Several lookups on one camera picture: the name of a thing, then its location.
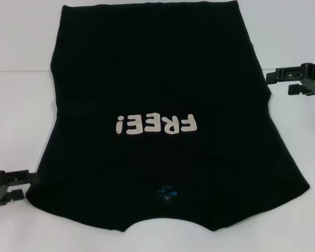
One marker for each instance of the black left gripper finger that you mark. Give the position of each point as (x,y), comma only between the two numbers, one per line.
(18,178)
(14,196)

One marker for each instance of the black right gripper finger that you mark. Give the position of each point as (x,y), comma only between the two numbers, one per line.
(283,74)
(296,89)

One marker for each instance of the black shirt with FREE print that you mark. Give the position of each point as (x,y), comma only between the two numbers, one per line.
(157,65)

